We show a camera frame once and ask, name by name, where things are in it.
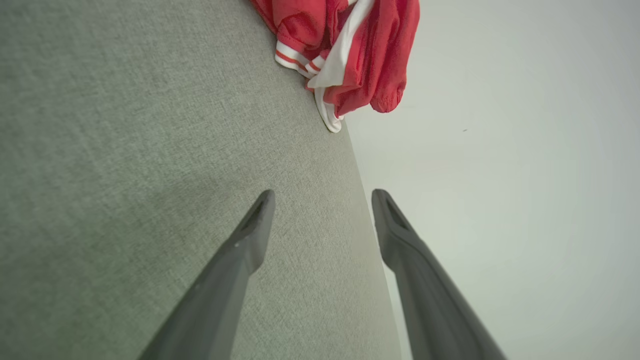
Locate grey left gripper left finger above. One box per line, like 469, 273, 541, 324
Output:
137, 189, 277, 360

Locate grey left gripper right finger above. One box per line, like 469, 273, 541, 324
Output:
371, 188, 508, 360

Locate red shorts with white band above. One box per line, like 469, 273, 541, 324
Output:
306, 0, 421, 134

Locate red shirt with white sleeves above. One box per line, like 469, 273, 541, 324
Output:
250, 0, 351, 80

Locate grey fabric sofa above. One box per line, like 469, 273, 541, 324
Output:
0, 0, 403, 360

